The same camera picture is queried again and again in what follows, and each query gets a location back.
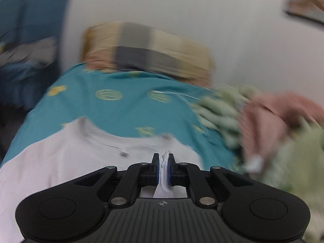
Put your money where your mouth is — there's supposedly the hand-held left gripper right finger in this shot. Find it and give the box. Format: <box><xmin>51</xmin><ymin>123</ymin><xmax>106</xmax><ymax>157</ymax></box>
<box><xmin>167</xmin><ymin>153</ymin><xmax>254</xmax><ymax>207</ymax></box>

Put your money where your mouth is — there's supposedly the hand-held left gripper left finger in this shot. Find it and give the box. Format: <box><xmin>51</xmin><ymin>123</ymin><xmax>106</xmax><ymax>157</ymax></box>
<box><xmin>74</xmin><ymin>153</ymin><xmax>160</xmax><ymax>207</ymax></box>

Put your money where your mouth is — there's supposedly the white t-shirt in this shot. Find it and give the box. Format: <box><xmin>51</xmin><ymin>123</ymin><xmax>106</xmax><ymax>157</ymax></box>
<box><xmin>0</xmin><ymin>116</ymin><xmax>203</xmax><ymax>243</ymax></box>

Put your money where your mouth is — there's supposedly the teal patterned bed sheet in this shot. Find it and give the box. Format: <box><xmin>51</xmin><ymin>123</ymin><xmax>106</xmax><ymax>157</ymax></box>
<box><xmin>0</xmin><ymin>62</ymin><xmax>243</xmax><ymax>175</ymax></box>

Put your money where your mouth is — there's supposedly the pink garment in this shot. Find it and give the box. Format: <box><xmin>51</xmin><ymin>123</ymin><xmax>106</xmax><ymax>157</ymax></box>
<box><xmin>239</xmin><ymin>91</ymin><xmax>324</xmax><ymax>161</ymax></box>

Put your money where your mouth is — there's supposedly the beige and grey striped pillow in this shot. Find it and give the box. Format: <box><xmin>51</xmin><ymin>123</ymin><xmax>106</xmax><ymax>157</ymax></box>
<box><xmin>81</xmin><ymin>21</ymin><xmax>215</xmax><ymax>86</ymax></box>

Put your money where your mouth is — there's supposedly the light green garment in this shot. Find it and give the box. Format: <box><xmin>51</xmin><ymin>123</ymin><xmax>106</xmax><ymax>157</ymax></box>
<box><xmin>195</xmin><ymin>85</ymin><xmax>324</xmax><ymax>243</ymax></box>

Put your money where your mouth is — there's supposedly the blue curtain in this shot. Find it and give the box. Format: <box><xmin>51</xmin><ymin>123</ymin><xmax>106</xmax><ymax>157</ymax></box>
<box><xmin>0</xmin><ymin>0</ymin><xmax>72</xmax><ymax>112</ymax></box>

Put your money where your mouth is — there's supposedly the framed wall picture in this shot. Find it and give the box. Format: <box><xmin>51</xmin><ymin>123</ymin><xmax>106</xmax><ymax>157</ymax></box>
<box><xmin>283</xmin><ymin>0</ymin><xmax>324</xmax><ymax>24</ymax></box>

